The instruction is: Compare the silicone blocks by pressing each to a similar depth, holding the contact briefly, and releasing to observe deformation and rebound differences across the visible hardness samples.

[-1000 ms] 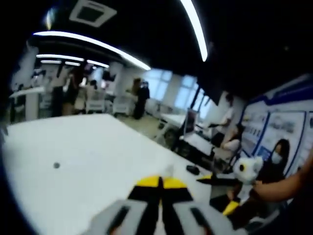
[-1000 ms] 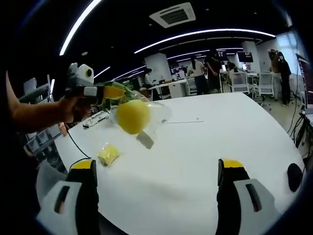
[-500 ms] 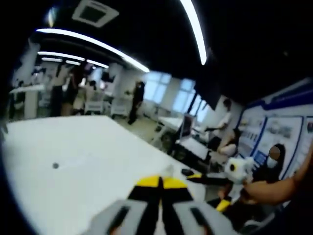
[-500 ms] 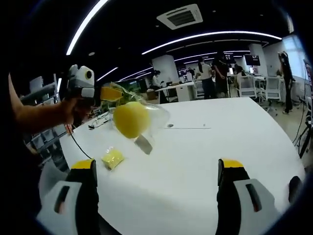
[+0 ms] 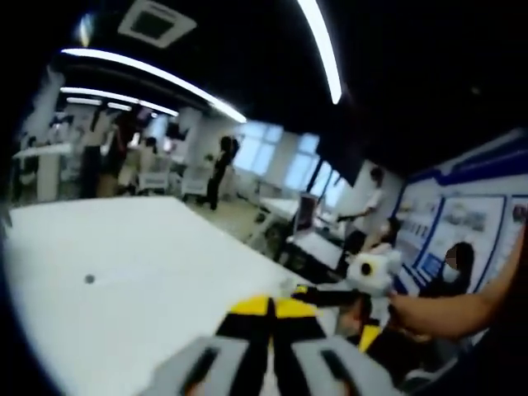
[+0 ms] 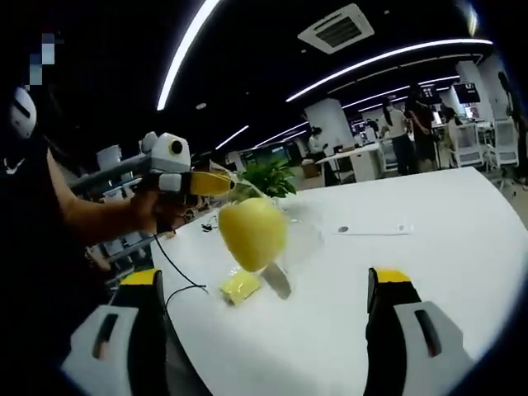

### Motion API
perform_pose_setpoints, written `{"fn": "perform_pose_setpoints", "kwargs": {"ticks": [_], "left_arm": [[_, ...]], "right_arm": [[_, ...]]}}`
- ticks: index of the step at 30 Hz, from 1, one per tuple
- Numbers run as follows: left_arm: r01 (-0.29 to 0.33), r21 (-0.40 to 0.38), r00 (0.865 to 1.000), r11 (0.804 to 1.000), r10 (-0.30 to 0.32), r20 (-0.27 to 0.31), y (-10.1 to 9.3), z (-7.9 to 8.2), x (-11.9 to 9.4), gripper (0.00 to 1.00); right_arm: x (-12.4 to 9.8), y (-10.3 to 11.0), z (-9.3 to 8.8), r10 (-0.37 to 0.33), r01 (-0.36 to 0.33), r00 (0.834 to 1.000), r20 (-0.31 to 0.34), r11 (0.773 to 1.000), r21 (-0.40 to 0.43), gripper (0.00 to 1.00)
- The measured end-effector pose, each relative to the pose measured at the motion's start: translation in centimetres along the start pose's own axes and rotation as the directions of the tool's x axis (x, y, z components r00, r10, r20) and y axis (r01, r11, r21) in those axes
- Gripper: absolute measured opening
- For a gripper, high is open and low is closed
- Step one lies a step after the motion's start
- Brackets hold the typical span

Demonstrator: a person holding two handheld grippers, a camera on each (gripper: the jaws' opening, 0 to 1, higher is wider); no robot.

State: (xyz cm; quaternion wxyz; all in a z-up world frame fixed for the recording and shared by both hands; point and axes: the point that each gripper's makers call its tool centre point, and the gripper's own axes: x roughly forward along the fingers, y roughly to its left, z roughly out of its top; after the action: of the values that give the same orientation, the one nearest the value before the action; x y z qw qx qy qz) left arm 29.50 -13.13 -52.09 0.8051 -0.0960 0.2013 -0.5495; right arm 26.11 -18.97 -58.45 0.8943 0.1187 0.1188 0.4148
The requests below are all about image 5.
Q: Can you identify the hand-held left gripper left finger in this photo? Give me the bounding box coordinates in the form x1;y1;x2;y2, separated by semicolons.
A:
135;293;276;396

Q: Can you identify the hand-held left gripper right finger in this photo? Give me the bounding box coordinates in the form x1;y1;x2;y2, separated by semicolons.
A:
272;297;399;396

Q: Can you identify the curved ceiling light strip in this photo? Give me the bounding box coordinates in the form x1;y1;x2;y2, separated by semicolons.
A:
295;0;344;106

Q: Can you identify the long ceiling light strip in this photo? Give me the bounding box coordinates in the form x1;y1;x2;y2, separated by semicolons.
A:
59;48;248;124

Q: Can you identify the short ceiling light strip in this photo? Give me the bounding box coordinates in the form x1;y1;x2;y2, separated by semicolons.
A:
59;86;181;118

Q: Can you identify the square ceiling air vent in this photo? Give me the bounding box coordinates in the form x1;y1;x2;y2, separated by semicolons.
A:
116;0;198;47

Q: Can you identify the blue framed wall poster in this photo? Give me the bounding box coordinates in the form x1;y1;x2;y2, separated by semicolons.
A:
394;128;528;292

